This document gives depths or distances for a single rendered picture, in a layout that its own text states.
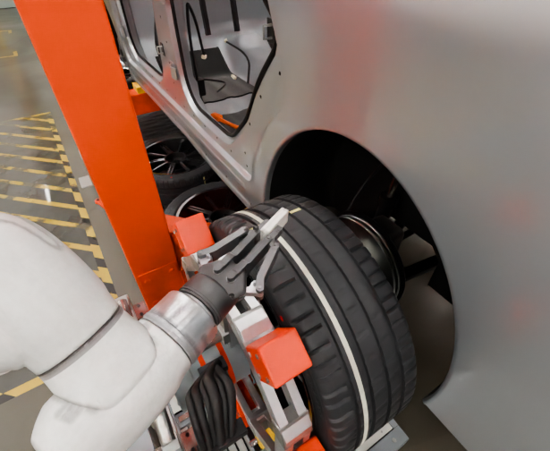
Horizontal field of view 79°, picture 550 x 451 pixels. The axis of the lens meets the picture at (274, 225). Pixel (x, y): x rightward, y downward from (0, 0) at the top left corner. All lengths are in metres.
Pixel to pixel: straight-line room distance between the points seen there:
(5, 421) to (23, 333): 1.73
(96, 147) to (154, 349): 0.68
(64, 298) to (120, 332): 0.07
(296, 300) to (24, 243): 0.42
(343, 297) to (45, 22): 0.81
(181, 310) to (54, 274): 0.15
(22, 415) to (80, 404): 1.68
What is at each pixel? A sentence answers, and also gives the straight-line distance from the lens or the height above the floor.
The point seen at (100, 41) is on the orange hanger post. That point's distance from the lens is 0.93.
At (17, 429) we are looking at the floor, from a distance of 2.08.
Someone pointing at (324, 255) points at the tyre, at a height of 1.17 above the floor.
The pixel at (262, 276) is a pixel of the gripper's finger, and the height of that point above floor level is 1.27.
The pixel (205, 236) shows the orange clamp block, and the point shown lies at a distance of 0.85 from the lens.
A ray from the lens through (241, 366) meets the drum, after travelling 0.87.
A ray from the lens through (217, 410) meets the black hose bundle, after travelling 0.67.
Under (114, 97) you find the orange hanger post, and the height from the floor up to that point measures 1.35.
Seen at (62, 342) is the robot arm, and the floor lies 1.36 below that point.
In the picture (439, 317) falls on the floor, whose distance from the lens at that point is 2.19.
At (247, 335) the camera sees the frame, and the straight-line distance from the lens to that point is 0.64.
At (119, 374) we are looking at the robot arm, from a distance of 0.41.
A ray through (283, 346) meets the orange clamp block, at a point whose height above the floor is 1.15.
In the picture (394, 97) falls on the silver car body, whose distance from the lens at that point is 0.67.
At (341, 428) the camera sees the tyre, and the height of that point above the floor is 0.97.
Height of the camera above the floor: 1.66
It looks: 42 degrees down
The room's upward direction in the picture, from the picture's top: straight up
